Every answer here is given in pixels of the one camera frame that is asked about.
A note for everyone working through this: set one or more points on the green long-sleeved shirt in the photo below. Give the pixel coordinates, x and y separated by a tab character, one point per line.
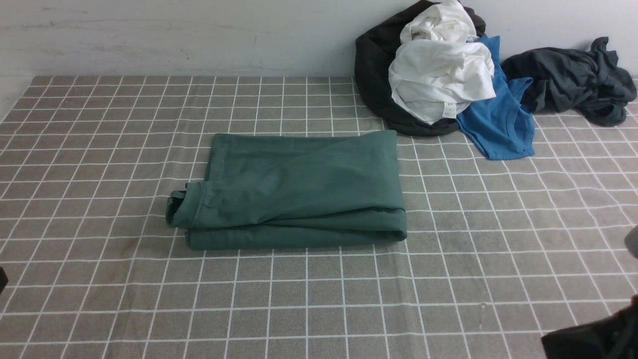
293	192

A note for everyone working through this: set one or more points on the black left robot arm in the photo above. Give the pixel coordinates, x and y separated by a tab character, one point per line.
3	280

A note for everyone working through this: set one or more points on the black crumpled garment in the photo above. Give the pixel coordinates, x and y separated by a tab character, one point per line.
375	51

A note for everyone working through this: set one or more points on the dark grey crumpled garment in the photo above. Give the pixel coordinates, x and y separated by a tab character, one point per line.
589	82

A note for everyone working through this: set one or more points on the blue crumpled shirt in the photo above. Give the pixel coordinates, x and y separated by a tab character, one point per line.
501	127

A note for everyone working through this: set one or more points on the white crumpled shirt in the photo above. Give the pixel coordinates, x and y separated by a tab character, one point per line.
441	67

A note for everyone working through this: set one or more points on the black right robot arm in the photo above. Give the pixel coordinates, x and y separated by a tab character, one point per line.
613	337

